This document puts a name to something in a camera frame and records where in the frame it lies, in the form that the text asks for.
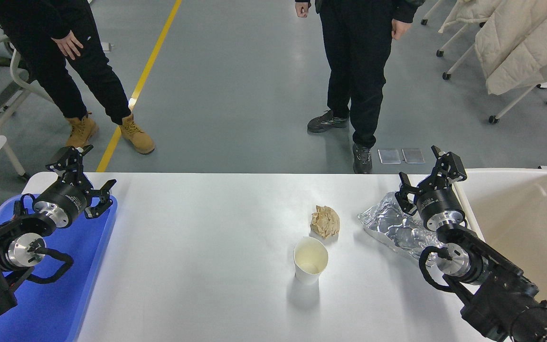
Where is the silver foil tray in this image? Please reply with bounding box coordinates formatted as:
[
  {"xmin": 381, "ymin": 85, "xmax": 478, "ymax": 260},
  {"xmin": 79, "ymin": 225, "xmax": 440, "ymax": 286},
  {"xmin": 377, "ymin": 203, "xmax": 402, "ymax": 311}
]
[{"xmin": 358, "ymin": 191, "xmax": 445, "ymax": 266}]

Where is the large cream quilted coat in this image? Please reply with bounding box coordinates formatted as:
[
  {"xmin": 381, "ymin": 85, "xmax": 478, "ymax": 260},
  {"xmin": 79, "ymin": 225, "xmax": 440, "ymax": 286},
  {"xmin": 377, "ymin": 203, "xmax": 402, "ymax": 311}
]
[{"xmin": 474, "ymin": 0, "xmax": 547, "ymax": 95}]

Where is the white frame caster chair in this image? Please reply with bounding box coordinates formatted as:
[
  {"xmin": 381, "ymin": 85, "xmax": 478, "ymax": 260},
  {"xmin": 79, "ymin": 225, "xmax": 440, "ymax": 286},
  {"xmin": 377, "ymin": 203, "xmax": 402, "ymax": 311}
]
[
  {"xmin": 443, "ymin": 43, "xmax": 547, "ymax": 125},
  {"xmin": 421, "ymin": 0, "xmax": 476, "ymax": 57}
]

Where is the tan paper ball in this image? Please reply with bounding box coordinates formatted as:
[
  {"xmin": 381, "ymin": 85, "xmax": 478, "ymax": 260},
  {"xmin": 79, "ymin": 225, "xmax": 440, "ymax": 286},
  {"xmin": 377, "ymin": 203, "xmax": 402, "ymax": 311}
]
[{"xmin": 310, "ymin": 205, "xmax": 341, "ymax": 239}]

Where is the blue plastic tray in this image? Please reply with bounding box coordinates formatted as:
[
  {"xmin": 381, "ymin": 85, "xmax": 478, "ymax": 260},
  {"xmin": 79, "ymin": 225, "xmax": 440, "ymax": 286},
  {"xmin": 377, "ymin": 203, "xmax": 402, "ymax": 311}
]
[{"xmin": 0, "ymin": 194, "xmax": 118, "ymax": 342}]

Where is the person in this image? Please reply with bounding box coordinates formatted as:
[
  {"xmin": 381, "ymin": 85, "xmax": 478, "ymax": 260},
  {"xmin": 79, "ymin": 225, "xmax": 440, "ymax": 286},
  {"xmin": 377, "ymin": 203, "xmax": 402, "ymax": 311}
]
[
  {"xmin": 0, "ymin": 0, "xmax": 156, "ymax": 155},
  {"xmin": 295, "ymin": 0, "xmax": 426, "ymax": 174}
]

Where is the white paper cup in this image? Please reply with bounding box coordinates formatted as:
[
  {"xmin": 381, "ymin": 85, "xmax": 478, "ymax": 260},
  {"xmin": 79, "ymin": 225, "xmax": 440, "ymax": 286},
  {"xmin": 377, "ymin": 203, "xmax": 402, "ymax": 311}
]
[{"xmin": 293, "ymin": 237, "xmax": 329, "ymax": 285}]

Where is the person's left hand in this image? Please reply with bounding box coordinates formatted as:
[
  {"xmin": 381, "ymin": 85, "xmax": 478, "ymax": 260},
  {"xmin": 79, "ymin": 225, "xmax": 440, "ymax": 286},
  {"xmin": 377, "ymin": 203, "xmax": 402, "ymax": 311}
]
[{"xmin": 391, "ymin": 19, "xmax": 413, "ymax": 41}]

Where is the person's hand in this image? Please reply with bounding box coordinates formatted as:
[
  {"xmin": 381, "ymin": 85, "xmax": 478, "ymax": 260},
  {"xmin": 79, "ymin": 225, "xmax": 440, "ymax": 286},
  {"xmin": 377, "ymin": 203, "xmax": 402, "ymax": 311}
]
[{"xmin": 51, "ymin": 30, "xmax": 85, "ymax": 60}]

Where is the small cream quilted coat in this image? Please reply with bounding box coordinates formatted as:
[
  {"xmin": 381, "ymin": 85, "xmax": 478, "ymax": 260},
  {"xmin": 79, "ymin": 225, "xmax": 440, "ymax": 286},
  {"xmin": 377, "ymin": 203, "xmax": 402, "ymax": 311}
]
[{"xmin": 439, "ymin": 0, "xmax": 503, "ymax": 34}]

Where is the large pale plastic bin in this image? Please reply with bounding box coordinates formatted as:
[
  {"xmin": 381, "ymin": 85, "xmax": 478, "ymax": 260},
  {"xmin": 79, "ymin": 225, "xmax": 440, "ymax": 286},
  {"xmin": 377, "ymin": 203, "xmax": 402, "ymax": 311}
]
[{"xmin": 452, "ymin": 168, "xmax": 547, "ymax": 328}]

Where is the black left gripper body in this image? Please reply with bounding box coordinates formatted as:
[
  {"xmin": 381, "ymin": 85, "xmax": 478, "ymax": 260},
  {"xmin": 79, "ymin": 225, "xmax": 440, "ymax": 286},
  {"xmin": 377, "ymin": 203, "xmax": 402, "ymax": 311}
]
[{"xmin": 41, "ymin": 181, "xmax": 90, "ymax": 221}]

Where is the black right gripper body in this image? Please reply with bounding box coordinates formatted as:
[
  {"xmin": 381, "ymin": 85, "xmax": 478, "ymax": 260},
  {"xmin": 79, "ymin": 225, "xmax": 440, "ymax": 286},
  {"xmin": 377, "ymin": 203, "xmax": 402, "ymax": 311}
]
[{"xmin": 415, "ymin": 186, "xmax": 464, "ymax": 228}]

